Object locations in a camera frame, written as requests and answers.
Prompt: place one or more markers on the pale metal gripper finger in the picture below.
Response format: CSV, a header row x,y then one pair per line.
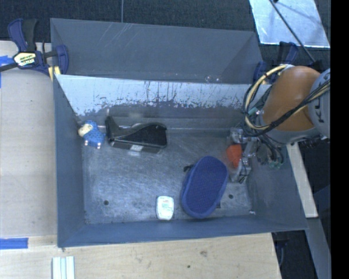
x,y
245,170
236,173

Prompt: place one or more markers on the orange-red toy food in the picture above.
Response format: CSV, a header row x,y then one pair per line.
x,y
234,153

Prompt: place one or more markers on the pale wood flat board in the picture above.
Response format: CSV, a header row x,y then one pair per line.
x,y
26,155

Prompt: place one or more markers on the blue toy animal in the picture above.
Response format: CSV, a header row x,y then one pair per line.
x,y
92,135

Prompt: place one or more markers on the grey metal bin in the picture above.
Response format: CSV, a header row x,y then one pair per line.
x,y
151,173

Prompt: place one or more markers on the small white box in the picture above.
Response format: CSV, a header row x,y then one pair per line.
x,y
165,208

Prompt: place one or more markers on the black cylinder on white bracket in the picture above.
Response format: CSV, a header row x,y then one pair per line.
x,y
262,155

